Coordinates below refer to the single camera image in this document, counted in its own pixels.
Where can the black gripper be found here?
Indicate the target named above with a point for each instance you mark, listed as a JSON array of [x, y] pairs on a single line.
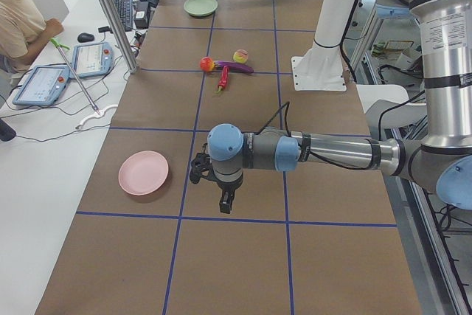
[[227, 187]]

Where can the white curved plastic part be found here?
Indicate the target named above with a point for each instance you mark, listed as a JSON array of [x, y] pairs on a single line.
[[96, 115]]

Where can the black keyboard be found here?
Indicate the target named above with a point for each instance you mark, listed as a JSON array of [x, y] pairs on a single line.
[[124, 10]]

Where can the blue teach pendant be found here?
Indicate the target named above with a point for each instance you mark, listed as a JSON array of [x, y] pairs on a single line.
[[93, 59], [43, 86]]

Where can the pink plate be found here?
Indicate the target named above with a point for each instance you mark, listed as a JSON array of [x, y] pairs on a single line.
[[143, 172]]

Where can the black computer mouse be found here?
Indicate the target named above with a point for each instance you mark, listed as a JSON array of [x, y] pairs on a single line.
[[85, 37]]

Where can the metal reach grabber stick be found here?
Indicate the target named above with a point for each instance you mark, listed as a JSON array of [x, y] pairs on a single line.
[[59, 47]]

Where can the red pomegranate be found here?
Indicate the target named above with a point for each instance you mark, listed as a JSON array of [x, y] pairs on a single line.
[[207, 64]]

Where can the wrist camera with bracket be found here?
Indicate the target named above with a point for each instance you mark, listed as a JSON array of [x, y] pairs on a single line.
[[201, 167]]

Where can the aluminium frame post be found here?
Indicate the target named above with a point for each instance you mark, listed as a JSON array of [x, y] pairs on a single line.
[[117, 28]]

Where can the red chili pepper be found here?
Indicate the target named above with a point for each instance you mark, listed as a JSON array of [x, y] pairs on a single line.
[[222, 83]]

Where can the near blue teach pendant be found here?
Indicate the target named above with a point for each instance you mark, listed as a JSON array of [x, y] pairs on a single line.
[[43, 86]]

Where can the purple eggplant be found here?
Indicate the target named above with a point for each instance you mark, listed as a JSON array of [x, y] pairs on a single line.
[[234, 66]]

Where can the green plate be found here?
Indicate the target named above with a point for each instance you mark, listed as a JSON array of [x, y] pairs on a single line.
[[200, 8]]

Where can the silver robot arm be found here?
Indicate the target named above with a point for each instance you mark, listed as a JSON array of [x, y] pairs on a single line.
[[440, 162]]

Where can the seated person in beige shirt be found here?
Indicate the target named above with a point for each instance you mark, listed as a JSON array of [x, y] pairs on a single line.
[[24, 33]]

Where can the yellow pink peach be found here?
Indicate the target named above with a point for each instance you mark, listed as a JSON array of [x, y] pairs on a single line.
[[240, 56]]

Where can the white chair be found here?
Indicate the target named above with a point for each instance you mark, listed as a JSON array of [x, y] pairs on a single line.
[[389, 105]]

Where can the far blue teach pendant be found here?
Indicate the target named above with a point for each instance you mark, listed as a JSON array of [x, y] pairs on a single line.
[[93, 59]]

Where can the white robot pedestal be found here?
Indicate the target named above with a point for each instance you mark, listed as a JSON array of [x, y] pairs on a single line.
[[321, 67]]

